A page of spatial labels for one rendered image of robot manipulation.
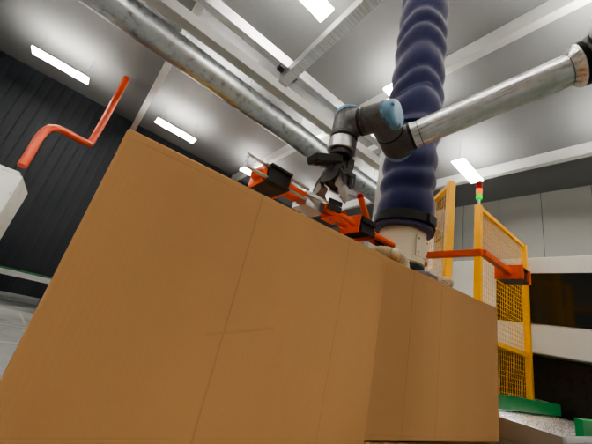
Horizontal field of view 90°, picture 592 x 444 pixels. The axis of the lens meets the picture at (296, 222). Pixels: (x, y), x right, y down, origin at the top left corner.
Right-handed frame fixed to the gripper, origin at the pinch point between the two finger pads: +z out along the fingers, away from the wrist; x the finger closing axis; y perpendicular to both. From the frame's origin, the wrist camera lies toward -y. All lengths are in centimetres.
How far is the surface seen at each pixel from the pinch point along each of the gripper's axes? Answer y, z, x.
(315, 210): -4.1, 3.3, -1.7
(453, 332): 41, 26, -19
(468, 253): 44.5, 0.5, -21.3
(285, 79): 43, -187, 149
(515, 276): 67, 1, -27
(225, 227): -33.3, 21.9, -15.9
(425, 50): 32, -89, -7
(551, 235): 960, -371, 144
